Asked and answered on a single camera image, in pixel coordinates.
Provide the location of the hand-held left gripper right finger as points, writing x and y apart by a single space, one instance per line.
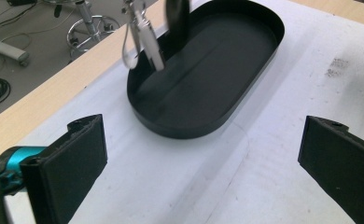
342 161

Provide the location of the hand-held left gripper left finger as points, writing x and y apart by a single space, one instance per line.
68 168

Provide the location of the black key rack with tray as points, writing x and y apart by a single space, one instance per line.
208 87

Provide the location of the white table mat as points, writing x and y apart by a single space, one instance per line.
170 180

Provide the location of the grey desk leg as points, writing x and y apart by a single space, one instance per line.
6 49

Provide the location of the black round stool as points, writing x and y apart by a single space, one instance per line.
88 21

